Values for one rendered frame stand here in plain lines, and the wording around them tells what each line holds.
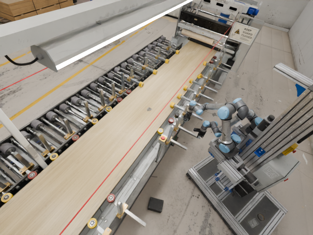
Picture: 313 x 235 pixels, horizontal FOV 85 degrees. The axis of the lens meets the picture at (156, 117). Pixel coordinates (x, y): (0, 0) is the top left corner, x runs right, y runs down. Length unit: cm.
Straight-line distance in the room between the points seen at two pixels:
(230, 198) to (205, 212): 42
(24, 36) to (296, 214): 382
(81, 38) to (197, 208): 268
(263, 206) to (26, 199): 297
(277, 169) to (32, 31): 217
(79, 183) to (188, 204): 166
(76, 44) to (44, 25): 13
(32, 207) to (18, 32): 165
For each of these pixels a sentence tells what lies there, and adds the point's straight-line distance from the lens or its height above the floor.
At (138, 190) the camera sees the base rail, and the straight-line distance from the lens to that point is 212.
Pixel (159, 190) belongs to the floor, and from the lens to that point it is 288.
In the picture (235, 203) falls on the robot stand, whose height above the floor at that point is 21.
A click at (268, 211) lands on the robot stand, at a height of 21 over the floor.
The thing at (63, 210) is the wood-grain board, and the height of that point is 90.
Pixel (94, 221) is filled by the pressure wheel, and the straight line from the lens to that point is 187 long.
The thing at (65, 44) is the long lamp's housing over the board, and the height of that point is 238.
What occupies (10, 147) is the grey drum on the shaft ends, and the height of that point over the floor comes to 85.
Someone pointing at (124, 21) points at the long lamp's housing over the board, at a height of 237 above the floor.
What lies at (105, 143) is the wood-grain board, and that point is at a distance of 216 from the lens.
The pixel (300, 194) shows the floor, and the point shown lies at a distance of 403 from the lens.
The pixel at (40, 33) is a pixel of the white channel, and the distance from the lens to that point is 72.
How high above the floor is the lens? 272
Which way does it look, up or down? 49 degrees down
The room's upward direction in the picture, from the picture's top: 11 degrees clockwise
